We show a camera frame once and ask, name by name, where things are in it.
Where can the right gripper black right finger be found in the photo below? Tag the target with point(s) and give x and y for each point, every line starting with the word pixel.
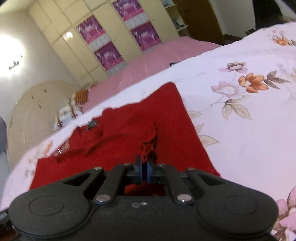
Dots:
pixel 222 205

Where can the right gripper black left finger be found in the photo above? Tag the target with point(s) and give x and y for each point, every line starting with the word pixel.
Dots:
pixel 63 206

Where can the red knitted sweater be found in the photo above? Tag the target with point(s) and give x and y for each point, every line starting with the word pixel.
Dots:
pixel 158 128

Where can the cream arched headboard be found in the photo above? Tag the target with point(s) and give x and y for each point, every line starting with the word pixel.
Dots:
pixel 33 117

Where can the grey window curtain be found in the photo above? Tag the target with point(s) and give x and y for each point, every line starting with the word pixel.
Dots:
pixel 3 136

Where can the white patterned pillow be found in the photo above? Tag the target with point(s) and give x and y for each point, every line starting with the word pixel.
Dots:
pixel 67 114

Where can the white floral quilt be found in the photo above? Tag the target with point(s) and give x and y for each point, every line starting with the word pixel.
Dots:
pixel 241 100

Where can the orange checked pillow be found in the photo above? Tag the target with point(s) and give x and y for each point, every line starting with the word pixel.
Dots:
pixel 81 97

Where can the purple poster lower left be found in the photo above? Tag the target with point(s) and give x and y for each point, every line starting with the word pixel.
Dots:
pixel 108 56

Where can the purple poster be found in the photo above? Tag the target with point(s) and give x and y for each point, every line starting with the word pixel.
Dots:
pixel 108 56
pixel 90 29
pixel 146 36
pixel 127 9

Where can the pink bed sheet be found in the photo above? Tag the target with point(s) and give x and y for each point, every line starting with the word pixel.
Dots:
pixel 154 61

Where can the cream wardrobe with doors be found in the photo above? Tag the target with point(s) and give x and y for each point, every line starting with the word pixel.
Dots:
pixel 96 39

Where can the purple poster upper left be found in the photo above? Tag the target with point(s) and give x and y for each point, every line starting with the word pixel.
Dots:
pixel 90 29

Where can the brown wooden door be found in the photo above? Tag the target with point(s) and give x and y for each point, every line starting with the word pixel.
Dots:
pixel 201 20

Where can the cream open shelf unit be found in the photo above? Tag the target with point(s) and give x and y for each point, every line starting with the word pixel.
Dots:
pixel 180 26

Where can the purple poster lower right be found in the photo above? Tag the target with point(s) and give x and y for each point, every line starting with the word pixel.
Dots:
pixel 146 36

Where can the purple poster upper right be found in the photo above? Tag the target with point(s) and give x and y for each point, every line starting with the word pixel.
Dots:
pixel 127 9

